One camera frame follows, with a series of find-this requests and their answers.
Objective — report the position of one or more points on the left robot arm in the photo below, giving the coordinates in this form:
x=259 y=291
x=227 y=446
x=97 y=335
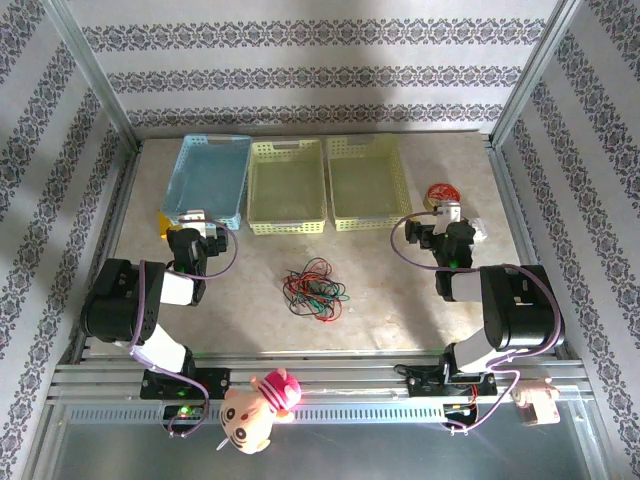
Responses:
x=120 y=305

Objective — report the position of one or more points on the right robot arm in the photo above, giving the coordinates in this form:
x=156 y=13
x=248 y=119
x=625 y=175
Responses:
x=520 y=310

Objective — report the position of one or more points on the small yellow block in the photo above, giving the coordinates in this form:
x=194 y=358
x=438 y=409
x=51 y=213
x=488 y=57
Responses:
x=162 y=225

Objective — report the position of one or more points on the round red-lidded tin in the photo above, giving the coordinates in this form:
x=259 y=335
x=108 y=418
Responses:
x=442 y=192

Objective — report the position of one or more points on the blue plastic basket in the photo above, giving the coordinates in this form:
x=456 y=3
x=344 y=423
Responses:
x=210 y=175

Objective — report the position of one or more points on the yellow plastic basket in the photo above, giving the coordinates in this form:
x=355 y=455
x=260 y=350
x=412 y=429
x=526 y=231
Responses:
x=367 y=185
x=287 y=185

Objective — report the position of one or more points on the small circuit board with LED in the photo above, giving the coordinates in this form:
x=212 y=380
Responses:
x=185 y=412

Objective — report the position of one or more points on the plush toy with pink hat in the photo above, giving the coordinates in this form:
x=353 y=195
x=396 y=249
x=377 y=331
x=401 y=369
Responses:
x=245 y=420

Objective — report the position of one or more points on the small pink toy figure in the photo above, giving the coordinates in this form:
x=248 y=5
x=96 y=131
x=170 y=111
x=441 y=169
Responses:
x=537 y=405

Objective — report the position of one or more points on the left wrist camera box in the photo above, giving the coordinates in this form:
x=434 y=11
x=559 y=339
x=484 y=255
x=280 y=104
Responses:
x=192 y=217

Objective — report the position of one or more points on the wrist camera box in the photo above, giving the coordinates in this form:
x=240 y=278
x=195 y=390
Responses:
x=447 y=212
x=192 y=217

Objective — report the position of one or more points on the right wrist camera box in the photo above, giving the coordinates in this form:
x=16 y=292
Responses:
x=447 y=212

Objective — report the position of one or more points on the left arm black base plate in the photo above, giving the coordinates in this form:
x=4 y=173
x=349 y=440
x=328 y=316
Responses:
x=220 y=382

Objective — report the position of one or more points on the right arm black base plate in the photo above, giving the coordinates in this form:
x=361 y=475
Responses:
x=422 y=385

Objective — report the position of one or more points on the aluminium extrusion frame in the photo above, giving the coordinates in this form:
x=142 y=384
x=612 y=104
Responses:
x=350 y=365

